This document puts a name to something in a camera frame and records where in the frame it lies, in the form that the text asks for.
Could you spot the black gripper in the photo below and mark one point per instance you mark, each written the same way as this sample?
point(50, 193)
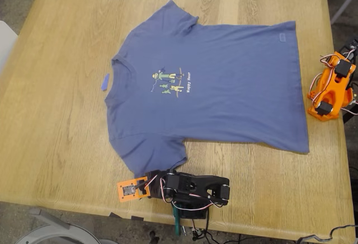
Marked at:
point(154, 180)

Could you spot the blue printed T-shirt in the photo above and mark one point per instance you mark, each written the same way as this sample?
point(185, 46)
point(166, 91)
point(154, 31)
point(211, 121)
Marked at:
point(223, 87)

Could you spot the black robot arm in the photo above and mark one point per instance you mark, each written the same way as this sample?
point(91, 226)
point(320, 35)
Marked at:
point(195, 185)

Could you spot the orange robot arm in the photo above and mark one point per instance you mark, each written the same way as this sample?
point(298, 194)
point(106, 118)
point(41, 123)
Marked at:
point(332, 93)

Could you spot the black tape piece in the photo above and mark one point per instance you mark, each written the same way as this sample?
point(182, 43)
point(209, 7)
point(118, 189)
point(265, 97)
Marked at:
point(137, 218)
point(114, 215)

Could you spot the teal table clamp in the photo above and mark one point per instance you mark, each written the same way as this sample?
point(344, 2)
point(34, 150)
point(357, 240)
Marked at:
point(176, 221)

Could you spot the small silver metal plug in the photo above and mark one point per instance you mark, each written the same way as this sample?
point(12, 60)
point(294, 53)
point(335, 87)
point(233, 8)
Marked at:
point(184, 230)

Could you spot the light grey metal leg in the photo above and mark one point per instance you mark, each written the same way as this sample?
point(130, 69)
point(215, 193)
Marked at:
point(344, 4)

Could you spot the black table clamp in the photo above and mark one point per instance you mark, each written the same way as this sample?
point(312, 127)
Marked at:
point(351, 116)

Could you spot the grey round stool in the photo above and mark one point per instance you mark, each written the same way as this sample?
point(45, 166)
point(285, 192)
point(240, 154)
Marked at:
point(56, 223)

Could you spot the short blue tape piece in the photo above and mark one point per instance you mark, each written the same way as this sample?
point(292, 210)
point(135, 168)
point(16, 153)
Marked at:
point(105, 81)

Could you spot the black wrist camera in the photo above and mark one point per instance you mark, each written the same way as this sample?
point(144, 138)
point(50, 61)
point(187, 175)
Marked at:
point(353, 46)

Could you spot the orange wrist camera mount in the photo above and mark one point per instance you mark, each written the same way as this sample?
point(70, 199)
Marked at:
point(131, 189)

